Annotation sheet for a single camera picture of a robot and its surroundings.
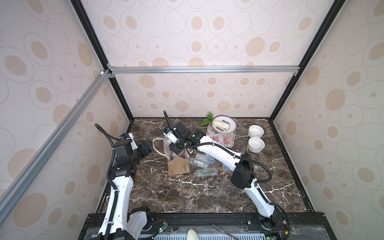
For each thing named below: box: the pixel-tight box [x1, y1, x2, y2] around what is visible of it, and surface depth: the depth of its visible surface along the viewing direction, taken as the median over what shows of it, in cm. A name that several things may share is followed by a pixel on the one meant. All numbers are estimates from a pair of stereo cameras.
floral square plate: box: [206, 117, 238, 148], surface depth 111 cm
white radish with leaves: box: [200, 111, 230, 129], surface depth 117 cm
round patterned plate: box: [211, 115, 237, 134], surface depth 118 cm
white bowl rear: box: [248, 124, 265, 138], surface depth 111 cm
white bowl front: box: [247, 137, 266, 153], surface depth 105 cm
